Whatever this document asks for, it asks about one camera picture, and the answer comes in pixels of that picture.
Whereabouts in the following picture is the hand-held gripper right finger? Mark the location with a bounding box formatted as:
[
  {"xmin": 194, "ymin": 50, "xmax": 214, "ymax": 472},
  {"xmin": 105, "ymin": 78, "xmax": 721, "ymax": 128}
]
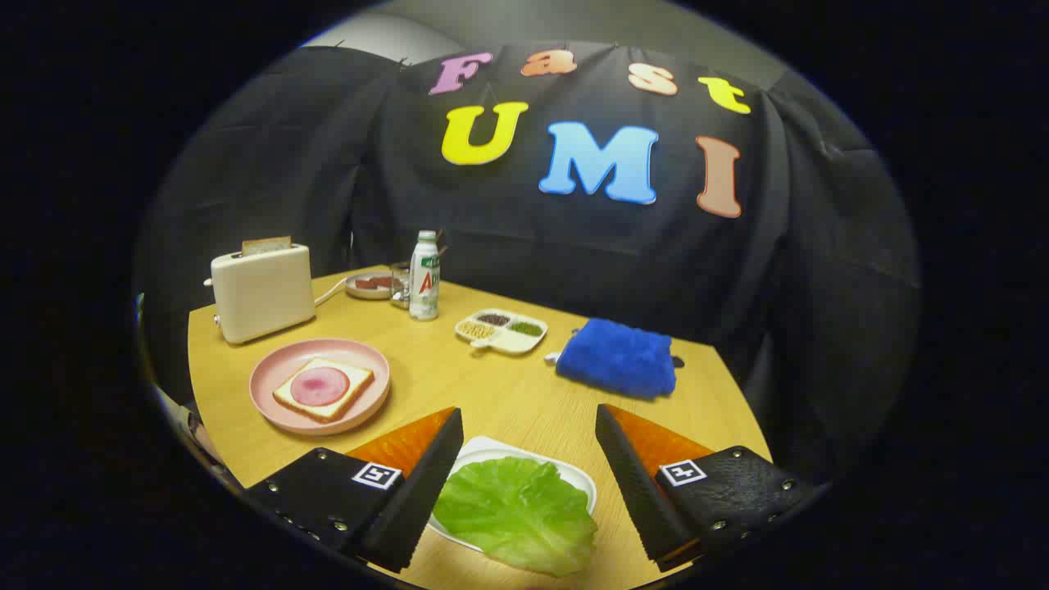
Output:
[{"xmin": 595, "ymin": 403, "xmax": 829, "ymax": 573}]

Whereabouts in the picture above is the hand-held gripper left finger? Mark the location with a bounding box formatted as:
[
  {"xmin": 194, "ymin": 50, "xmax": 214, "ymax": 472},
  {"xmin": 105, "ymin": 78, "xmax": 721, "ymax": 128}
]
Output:
[{"xmin": 243, "ymin": 407, "xmax": 465, "ymax": 574}]

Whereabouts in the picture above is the green lettuce leaf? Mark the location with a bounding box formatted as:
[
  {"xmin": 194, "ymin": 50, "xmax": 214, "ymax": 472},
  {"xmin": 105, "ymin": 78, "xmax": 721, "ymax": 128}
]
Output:
[{"xmin": 432, "ymin": 456, "xmax": 598, "ymax": 578}]

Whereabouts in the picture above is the white square plate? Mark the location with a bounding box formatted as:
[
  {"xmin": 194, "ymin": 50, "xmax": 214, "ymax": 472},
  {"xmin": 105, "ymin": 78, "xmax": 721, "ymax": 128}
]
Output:
[{"xmin": 426, "ymin": 436, "xmax": 598, "ymax": 554}]

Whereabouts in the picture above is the blue folded towel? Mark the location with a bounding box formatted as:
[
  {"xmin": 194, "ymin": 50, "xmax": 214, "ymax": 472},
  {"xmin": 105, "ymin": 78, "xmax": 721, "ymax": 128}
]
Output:
[{"xmin": 556, "ymin": 318, "xmax": 679, "ymax": 401}]

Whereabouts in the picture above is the pink ham slice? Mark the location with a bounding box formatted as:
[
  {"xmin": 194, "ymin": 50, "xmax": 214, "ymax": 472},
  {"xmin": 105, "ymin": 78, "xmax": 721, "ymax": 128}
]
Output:
[{"xmin": 291, "ymin": 366, "xmax": 352, "ymax": 407}]

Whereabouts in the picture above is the pink plate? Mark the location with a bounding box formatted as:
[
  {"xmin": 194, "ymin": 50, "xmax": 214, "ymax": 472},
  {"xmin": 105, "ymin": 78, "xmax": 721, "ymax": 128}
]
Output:
[{"xmin": 249, "ymin": 338, "xmax": 392, "ymax": 436}]

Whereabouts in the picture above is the white divided dish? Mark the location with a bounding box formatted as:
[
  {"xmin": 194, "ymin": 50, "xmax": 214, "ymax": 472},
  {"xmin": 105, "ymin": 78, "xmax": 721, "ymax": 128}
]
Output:
[{"xmin": 455, "ymin": 308, "xmax": 549, "ymax": 356}]

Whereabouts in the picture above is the small grey plate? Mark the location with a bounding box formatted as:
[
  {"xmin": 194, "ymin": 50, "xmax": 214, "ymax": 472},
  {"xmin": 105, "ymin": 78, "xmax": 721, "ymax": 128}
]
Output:
[{"xmin": 344, "ymin": 271, "xmax": 402, "ymax": 301}]

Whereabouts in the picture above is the white drink bottle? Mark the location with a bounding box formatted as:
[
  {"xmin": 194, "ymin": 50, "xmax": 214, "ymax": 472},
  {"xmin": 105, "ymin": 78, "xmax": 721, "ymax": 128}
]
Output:
[{"xmin": 408, "ymin": 230, "xmax": 442, "ymax": 321}]

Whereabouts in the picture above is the cream toaster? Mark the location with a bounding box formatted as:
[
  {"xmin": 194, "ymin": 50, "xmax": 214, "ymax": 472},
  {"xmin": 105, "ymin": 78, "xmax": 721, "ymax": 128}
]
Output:
[{"xmin": 203, "ymin": 243, "xmax": 317, "ymax": 345}]

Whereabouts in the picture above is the black backdrop cloth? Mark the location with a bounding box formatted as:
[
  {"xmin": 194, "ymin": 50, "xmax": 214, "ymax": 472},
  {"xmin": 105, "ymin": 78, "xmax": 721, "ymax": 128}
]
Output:
[{"xmin": 135, "ymin": 41, "xmax": 923, "ymax": 484}]

